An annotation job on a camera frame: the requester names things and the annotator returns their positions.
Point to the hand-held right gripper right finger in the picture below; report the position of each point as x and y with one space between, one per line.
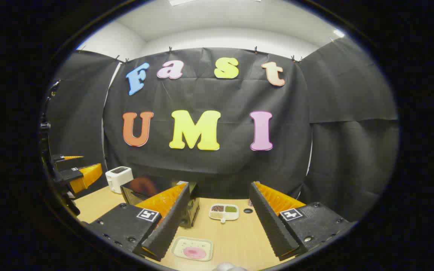
269 222

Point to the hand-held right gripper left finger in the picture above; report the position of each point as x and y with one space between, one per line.
171 222

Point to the white divided grain dish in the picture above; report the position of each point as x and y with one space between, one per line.
223 212

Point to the black backdrop cloth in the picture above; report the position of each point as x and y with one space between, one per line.
220 169

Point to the pale rectangular plate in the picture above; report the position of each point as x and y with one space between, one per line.
181 244

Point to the black electric oven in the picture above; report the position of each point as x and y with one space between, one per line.
141 190

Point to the white toaster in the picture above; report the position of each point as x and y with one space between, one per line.
118 178

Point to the pink meat slice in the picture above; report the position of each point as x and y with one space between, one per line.
194 253

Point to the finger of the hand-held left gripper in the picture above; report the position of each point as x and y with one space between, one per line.
72 175
66 164

